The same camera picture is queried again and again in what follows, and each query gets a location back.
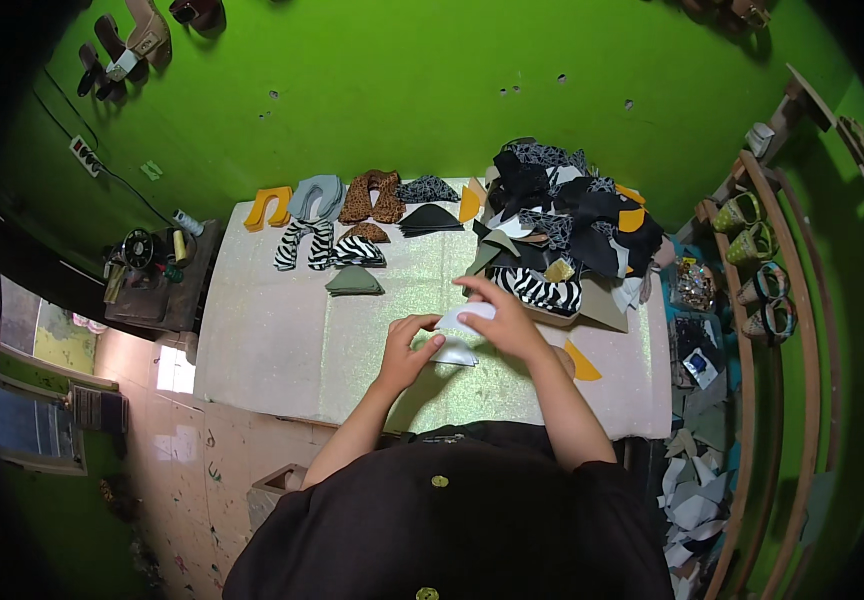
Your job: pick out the white power strip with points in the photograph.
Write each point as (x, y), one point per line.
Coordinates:
(86, 156)

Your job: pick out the stack of white shoe pieces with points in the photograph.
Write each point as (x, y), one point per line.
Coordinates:
(458, 352)

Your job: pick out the plain black toe pieces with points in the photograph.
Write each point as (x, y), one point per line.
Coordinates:
(432, 221)

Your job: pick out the leopard print toe pieces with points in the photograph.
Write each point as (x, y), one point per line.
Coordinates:
(366, 232)

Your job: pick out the yellow pointed shoe piece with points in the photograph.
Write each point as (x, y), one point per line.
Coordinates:
(583, 366)

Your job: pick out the small open box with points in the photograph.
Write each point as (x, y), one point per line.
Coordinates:
(280, 480)

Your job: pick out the green wall sticker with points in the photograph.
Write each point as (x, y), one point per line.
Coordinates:
(151, 170)

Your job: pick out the window with frame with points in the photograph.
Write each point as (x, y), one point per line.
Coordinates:
(34, 427)

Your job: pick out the dark brown hanging shoe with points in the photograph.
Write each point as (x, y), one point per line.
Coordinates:
(197, 13)

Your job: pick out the tan rounded shoe piece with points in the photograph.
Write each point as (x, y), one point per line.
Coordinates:
(565, 361)

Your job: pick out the brown hanging sandal with buckle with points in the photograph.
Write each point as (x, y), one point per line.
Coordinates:
(732, 13)

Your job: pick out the wooden sewing machine table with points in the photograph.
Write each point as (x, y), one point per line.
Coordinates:
(176, 300)

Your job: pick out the person's body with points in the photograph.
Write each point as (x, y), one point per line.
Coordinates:
(447, 525)

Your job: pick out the black patterned toe pieces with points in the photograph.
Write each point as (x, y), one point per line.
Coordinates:
(424, 190)

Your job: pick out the zebra print horseshoe pieces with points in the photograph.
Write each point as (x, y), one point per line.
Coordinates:
(304, 244)

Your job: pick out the heap of scraps on floor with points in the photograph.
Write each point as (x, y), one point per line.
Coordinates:
(691, 510)

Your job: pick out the person's right hand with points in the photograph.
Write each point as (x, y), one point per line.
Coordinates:
(510, 322)

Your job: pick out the wooden rack with sandals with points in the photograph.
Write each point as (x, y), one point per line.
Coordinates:
(777, 300)

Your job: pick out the grey horseshoe shoe pieces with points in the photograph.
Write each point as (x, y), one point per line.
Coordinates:
(315, 196)

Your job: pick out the yellow thread spool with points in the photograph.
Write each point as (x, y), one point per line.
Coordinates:
(179, 247)

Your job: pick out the yellow half-round piece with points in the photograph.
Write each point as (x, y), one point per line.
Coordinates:
(469, 205)

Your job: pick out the black bag with blue item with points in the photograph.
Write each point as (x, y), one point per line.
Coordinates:
(698, 352)

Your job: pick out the heap of mixed shoe pieces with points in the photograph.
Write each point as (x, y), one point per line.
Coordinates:
(567, 225)

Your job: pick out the hanging sandals group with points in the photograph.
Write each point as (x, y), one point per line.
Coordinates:
(128, 49)

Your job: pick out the bowl of shiny trinkets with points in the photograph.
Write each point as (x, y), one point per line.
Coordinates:
(694, 285)

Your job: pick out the leopard print horseshoe pieces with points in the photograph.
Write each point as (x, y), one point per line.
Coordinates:
(368, 196)

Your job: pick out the white thread spool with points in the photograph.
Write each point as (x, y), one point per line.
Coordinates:
(188, 223)

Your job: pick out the person's left hand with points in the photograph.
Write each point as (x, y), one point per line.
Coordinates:
(400, 356)

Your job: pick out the zebra print toe pieces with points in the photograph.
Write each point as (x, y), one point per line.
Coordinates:
(358, 253)

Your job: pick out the white curved shoe piece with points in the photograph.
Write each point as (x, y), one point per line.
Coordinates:
(462, 313)

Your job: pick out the black sewing machine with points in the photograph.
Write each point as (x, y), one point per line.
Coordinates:
(139, 262)

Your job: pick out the olive green toe pieces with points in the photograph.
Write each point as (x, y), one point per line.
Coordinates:
(355, 282)

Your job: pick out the yellow horseshoe shoe pieces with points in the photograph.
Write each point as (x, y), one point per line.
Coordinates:
(267, 208)

